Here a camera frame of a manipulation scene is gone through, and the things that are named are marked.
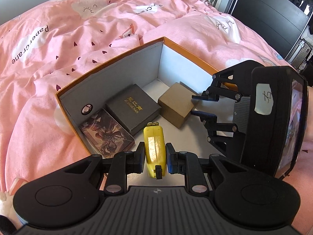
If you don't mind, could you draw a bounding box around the yellow tape measure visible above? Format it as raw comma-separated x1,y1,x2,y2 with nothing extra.
143,122,167,180

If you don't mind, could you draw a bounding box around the brown cardboard box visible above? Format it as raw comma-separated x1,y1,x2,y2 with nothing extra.
157,82,198,128

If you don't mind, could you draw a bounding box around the person right hand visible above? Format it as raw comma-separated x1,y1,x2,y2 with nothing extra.
284,87,313,234

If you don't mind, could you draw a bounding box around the dark patterned card box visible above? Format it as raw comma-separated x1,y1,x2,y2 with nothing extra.
80,109,135,158

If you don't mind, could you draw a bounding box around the black gift box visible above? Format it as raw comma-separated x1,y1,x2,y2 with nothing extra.
106,84,161,136

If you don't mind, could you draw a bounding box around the orange cardboard storage box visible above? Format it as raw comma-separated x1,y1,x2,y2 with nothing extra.
55,36,239,179

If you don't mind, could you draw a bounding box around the pink printed duvet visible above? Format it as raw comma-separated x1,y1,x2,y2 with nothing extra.
1,0,286,192

